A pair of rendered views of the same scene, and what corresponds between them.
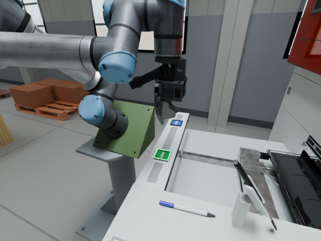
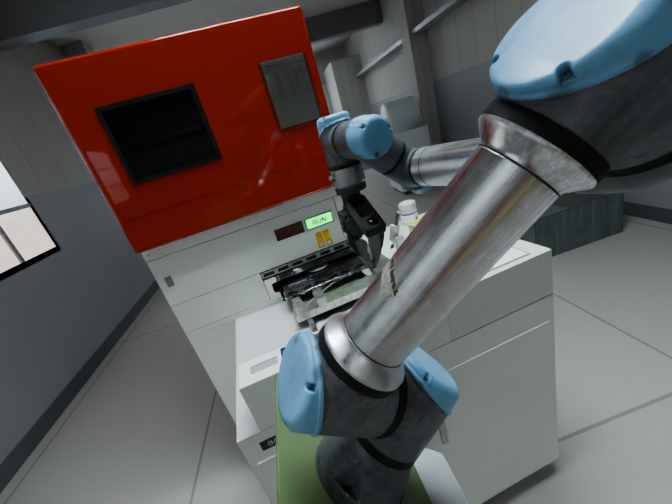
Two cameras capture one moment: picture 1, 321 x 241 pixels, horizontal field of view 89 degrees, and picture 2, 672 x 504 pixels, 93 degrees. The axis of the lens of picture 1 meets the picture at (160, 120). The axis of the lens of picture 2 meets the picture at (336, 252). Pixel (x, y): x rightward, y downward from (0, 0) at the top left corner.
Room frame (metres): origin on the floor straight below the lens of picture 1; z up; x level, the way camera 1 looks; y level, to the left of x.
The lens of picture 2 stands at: (0.88, 0.59, 1.44)
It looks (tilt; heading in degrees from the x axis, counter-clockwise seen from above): 21 degrees down; 242
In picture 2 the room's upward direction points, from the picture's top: 17 degrees counter-clockwise
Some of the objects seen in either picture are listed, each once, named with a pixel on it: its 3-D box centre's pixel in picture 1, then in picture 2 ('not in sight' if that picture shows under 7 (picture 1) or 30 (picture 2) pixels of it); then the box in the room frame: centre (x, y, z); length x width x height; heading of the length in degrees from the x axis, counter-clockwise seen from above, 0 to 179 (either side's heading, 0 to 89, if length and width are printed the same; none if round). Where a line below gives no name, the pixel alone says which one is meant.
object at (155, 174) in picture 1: (169, 150); (348, 352); (0.60, -0.04, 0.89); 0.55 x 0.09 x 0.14; 163
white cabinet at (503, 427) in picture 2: not in sight; (391, 394); (0.39, -0.25, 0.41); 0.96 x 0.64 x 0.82; 163
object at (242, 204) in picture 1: (251, 205); (397, 239); (0.23, -0.20, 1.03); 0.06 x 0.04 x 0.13; 73
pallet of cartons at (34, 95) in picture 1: (54, 96); not in sight; (3.17, 2.15, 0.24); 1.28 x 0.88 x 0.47; 67
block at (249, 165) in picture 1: (252, 165); (319, 296); (0.50, -0.37, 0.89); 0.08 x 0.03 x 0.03; 73
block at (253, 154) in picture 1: (249, 153); (298, 305); (0.57, -0.39, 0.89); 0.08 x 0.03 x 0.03; 73
